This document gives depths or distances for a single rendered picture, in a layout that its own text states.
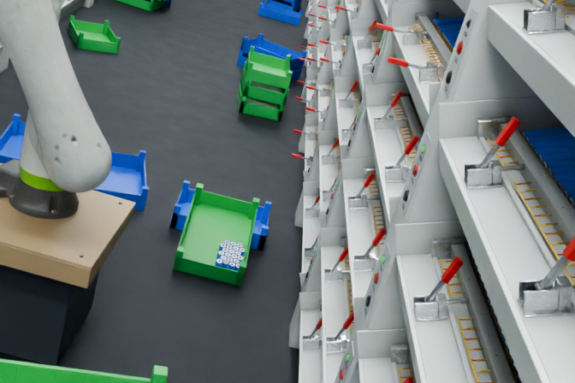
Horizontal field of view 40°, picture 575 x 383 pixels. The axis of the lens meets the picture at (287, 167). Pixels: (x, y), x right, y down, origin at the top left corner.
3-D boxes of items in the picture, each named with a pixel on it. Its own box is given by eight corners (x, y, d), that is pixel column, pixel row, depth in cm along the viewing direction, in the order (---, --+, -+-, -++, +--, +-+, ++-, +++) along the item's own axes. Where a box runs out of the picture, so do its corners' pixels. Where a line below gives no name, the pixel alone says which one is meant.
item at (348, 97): (342, 180, 196) (339, 128, 191) (335, 105, 252) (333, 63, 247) (423, 175, 195) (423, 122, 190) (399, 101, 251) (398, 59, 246)
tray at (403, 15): (429, 144, 117) (429, 83, 114) (392, 47, 173) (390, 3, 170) (566, 135, 116) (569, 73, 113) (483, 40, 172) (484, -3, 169)
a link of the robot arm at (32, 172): (26, 197, 161) (41, 111, 154) (11, 163, 173) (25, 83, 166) (88, 198, 168) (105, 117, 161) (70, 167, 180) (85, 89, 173)
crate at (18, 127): (11, 133, 276) (14, 113, 273) (69, 146, 279) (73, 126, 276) (-14, 167, 249) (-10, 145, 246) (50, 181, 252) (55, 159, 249)
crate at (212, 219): (240, 285, 225) (246, 268, 220) (172, 269, 224) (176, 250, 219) (254, 216, 248) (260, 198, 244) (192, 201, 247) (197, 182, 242)
